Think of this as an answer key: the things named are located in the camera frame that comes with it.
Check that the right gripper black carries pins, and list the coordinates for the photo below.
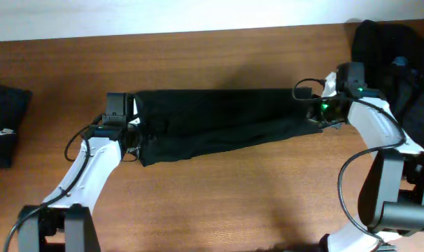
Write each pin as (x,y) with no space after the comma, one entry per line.
(312,114)

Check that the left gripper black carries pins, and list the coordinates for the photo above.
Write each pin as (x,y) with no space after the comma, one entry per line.
(132,134)

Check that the black t-shirt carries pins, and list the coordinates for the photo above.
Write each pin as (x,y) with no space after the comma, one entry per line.
(183,124)

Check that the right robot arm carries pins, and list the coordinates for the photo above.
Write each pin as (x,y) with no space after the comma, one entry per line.
(391,200)

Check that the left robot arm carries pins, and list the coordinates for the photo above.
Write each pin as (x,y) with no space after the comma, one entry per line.
(63,221)

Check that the black clothes pile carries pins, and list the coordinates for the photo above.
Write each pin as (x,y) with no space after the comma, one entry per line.
(393,57)

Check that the folded black Nike garment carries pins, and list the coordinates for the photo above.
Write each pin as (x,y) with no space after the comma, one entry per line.
(14,103)

